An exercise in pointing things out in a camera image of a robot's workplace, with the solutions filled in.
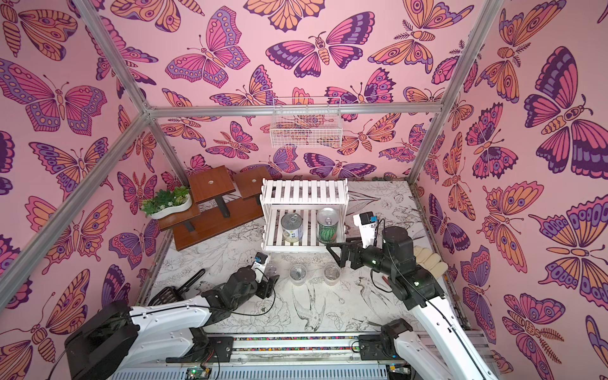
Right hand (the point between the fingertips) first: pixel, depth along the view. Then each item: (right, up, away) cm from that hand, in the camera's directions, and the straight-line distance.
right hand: (335, 245), depth 68 cm
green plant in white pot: (-59, +13, +17) cm, 63 cm away
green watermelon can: (-2, +6, +8) cm, 10 cm away
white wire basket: (-9, +44, +38) cm, 59 cm away
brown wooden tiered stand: (-45, +12, +30) cm, 55 cm away
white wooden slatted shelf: (-10, +7, +24) cm, 27 cm away
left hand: (-21, -13, +18) cm, 30 cm away
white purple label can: (-13, +4, +11) cm, 18 cm away
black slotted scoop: (-55, -19, +13) cm, 60 cm away
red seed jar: (+1, -13, +16) cm, 20 cm away
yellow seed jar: (-21, -12, +15) cm, 29 cm away
